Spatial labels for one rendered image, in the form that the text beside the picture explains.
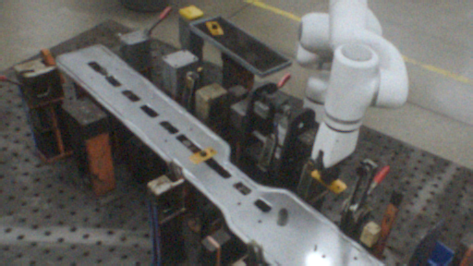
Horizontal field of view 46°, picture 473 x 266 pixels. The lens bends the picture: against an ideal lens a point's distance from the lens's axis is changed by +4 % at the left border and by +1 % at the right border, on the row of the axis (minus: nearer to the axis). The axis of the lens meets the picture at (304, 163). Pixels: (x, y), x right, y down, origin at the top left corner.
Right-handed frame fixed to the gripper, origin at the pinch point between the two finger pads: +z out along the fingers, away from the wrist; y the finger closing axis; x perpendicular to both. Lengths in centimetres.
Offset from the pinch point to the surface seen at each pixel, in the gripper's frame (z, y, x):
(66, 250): 57, 38, -63
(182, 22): 16, -30, -96
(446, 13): 130, -361, -150
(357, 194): 16.6, -14.7, 0.3
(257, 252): 17.5, 17.9, -3.2
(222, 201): 27.6, 7.7, -27.8
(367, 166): 6.7, -15.4, 0.5
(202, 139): 28, -5, -52
